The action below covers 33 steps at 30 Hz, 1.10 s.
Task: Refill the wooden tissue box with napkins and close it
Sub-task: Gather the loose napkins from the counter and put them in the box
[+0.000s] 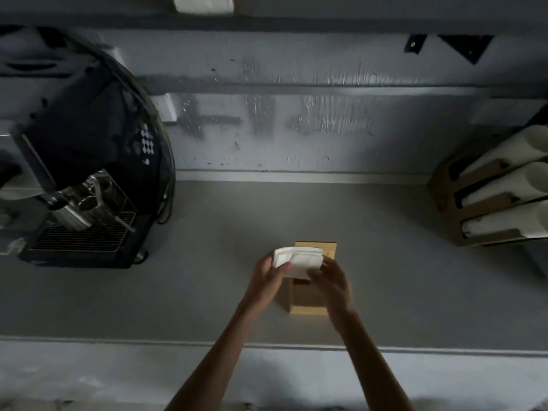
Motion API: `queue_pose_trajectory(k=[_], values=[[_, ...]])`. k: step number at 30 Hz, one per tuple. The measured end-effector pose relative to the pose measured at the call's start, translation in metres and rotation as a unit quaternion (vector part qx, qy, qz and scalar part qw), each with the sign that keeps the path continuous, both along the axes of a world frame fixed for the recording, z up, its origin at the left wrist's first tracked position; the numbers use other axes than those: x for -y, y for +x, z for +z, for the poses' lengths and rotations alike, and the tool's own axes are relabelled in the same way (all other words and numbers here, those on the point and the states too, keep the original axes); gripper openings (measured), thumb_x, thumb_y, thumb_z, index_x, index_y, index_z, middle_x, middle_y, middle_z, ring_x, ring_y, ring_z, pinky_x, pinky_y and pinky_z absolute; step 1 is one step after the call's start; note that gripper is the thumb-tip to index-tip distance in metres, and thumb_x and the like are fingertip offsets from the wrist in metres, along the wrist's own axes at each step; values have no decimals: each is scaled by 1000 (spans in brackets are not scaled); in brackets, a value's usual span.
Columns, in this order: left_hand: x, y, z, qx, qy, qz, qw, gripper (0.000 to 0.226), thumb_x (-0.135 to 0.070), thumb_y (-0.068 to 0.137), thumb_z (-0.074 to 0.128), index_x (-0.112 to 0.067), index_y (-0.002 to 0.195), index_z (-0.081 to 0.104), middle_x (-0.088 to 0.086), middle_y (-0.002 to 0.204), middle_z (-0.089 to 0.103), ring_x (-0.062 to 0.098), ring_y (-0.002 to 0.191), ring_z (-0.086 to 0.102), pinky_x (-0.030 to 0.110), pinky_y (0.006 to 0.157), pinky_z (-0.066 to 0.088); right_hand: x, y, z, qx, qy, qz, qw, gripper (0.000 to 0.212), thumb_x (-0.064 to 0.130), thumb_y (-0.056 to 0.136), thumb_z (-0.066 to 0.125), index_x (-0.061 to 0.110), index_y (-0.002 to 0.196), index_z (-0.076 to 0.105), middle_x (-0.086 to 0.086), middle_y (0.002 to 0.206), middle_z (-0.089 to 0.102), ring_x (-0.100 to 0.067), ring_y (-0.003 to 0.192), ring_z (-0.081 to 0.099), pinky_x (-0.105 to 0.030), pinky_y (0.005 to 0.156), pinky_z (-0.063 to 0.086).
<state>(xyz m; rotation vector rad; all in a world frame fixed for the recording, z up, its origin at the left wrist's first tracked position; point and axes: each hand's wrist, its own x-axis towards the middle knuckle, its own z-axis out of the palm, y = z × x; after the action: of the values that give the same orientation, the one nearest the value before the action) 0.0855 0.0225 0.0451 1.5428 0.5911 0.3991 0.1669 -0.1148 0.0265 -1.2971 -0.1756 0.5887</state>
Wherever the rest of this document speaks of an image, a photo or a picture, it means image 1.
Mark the stack of white paper cups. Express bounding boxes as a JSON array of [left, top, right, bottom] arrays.
[[460, 161, 548, 206], [462, 123, 548, 176], [461, 200, 548, 240]]

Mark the person's right forearm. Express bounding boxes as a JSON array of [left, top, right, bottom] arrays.
[[332, 310, 416, 411]]

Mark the coffee grinder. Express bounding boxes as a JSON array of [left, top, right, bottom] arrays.
[[0, 132, 26, 257]]

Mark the person's left forearm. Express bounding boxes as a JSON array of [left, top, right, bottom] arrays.
[[164, 301, 268, 411]]

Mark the wooden napkin box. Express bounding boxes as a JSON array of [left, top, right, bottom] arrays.
[[287, 240, 338, 315]]

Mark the stainless steel milk pitcher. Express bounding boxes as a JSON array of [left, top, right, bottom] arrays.
[[53, 200, 93, 232]]

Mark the black shelf bracket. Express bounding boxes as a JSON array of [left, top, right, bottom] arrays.
[[404, 34, 495, 65]]

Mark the wooden cup holder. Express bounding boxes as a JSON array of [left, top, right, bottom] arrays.
[[428, 123, 548, 248]]

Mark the person's right hand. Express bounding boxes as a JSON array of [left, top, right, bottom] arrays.
[[307, 257, 355, 337]]

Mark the grey wall shelf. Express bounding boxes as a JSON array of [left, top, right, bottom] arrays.
[[0, 10, 548, 33]]

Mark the person's left hand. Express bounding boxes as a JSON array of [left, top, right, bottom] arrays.
[[241, 254, 296, 315]]

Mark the black espresso machine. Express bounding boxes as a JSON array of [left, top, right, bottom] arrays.
[[0, 25, 176, 270]]

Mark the stack of white napkins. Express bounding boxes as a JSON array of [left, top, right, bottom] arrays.
[[273, 246, 325, 281]]

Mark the white cardboard box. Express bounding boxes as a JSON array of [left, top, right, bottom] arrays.
[[171, 0, 235, 14]]

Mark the white wall socket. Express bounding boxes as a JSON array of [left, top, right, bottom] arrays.
[[152, 92, 179, 124]]

